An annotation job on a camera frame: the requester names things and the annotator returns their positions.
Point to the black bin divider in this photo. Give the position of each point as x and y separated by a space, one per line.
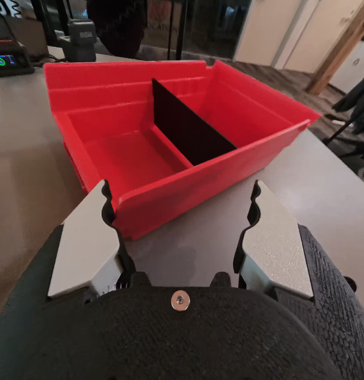
185 124

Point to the white cabinet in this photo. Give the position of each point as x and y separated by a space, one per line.
357 65

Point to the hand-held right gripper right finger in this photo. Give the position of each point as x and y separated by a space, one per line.
277 252

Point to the white door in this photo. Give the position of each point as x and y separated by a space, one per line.
327 35
259 29

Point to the wooden post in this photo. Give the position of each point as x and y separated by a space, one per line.
339 50

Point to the red plastic bin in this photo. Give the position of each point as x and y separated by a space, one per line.
229 98

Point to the black office chair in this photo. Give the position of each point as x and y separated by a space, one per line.
360 104

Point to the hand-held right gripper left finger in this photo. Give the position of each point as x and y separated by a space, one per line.
86 246

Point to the black power station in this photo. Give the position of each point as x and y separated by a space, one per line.
24 66

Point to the grey battery charger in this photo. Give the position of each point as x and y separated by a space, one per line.
80 41

